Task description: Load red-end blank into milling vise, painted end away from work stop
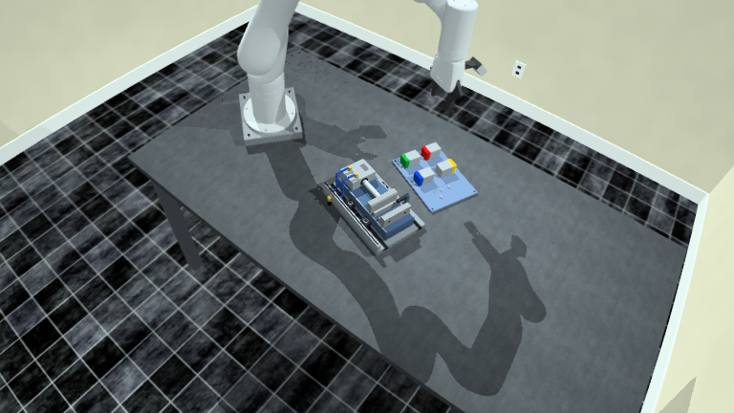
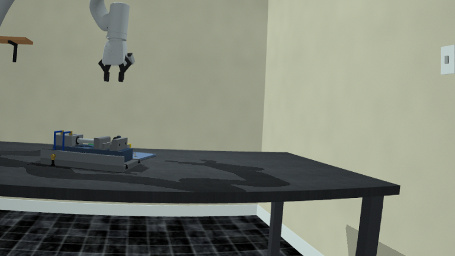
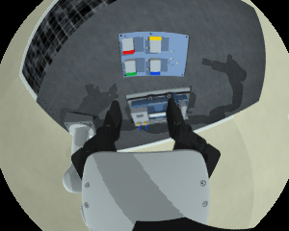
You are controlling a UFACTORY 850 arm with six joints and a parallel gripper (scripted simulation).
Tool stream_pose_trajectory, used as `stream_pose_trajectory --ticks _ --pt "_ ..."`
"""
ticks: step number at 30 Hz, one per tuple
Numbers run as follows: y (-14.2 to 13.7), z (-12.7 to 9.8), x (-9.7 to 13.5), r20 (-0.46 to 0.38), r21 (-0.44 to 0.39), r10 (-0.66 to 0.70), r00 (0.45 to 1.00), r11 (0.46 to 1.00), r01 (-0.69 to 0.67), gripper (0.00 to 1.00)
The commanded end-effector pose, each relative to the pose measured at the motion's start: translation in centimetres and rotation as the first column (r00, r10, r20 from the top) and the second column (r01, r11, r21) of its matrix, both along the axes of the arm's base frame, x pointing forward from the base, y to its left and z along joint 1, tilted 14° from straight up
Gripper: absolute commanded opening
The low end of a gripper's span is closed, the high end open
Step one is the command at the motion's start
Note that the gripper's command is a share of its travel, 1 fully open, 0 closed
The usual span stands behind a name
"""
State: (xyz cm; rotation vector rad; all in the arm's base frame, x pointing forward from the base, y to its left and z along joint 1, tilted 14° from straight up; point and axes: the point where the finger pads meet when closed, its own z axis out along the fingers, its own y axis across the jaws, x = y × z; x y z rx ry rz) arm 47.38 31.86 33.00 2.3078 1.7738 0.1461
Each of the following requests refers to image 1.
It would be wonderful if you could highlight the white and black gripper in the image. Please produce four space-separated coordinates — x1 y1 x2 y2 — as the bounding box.
430 51 465 110

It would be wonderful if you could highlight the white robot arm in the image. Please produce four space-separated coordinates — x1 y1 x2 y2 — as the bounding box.
237 0 478 134

